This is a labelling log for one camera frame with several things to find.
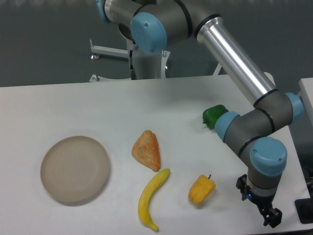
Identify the beige round plate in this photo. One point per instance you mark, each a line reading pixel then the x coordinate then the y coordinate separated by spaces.
pixel 75 170

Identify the yellow toy banana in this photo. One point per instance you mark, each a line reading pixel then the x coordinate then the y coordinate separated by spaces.
pixel 146 196

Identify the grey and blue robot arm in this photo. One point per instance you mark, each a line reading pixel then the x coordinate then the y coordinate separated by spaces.
pixel 155 25

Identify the yellow toy bell pepper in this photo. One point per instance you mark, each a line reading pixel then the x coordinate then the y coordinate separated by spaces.
pixel 200 189

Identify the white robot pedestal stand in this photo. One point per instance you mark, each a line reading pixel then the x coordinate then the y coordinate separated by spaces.
pixel 141 65

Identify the orange toy bread slice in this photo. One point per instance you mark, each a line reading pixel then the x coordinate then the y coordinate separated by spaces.
pixel 146 150

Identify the white side table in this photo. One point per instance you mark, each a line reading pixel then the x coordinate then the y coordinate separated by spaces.
pixel 306 91

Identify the black device at table edge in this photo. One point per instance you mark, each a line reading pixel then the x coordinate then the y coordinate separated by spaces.
pixel 304 209

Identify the green toy bell pepper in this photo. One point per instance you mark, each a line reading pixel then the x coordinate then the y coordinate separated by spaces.
pixel 212 114

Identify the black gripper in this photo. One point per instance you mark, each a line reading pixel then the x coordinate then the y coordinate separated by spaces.
pixel 263 199

